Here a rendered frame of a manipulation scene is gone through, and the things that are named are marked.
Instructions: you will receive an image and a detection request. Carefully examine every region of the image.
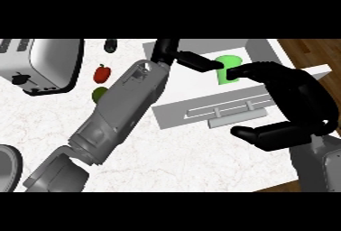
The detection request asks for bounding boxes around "grey round plate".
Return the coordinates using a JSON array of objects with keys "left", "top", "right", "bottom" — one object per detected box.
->
[{"left": 0, "top": 143, "right": 24, "bottom": 193}]

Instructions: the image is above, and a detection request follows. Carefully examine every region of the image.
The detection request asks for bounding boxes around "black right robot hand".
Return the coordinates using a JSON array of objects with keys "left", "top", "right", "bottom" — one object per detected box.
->
[{"left": 226, "top": 60, "right": 340, "bottom": 152}]

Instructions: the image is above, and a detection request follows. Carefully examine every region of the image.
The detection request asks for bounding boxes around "silver toaster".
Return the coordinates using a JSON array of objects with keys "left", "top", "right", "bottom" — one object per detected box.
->
[{"left": 0, "top": 38, "right": 87, "bottom": 97}]

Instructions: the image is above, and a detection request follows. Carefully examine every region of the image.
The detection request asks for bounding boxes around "red bell pepper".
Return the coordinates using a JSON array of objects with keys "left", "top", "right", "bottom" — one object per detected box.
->
[{"left": 92, "top": 63, "right": 114, "bottom": 85}]

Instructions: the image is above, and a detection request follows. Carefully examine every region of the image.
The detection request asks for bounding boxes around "grey drawer front with handle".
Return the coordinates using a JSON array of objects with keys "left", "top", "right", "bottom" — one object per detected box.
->
[{"left": 151, "top": 86, "right": 279, "bottom": 131}]

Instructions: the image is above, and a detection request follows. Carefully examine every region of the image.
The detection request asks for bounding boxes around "white open drawer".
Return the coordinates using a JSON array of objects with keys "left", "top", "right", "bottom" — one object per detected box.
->
[{"left": 142, "top": 38, "right": 334, "bottom": 106}]

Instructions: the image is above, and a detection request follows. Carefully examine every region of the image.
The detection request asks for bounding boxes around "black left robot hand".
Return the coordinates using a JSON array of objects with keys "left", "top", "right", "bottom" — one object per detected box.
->
[{"left": 149, "top": 38, "right": 225, "bottom": 73}]

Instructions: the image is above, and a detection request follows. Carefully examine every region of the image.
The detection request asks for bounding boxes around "green cup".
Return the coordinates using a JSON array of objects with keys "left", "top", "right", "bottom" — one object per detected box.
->
[{"left": 214, "top": 54, "right": 244, "bottom": 87}]

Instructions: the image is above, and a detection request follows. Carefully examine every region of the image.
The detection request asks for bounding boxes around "green round vegetable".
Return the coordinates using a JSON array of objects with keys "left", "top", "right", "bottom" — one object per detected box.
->
[{"left": 90, "top": 86, "right": 111, "bottom": 104}]

